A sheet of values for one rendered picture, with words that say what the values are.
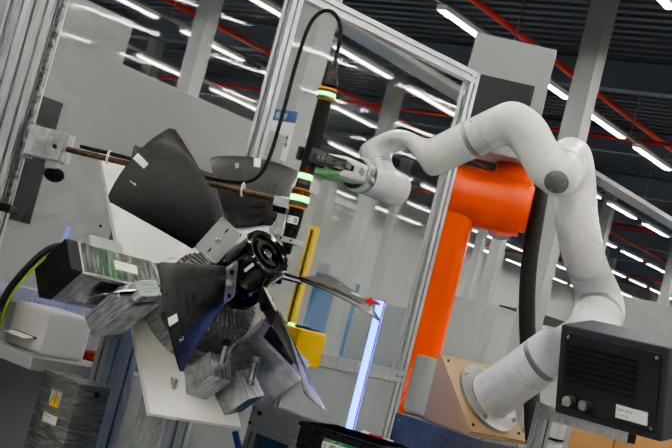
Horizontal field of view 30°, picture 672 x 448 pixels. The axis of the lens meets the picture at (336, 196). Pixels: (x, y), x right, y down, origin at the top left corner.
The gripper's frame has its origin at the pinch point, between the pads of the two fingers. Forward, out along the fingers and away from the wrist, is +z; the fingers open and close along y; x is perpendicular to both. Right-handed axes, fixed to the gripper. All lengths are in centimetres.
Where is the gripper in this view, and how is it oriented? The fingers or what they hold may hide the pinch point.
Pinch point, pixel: (310, 155)
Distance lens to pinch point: 286.7
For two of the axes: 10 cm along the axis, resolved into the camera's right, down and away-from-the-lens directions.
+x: 2.6, -9.6, 0.9
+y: -6.9, -1.1, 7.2
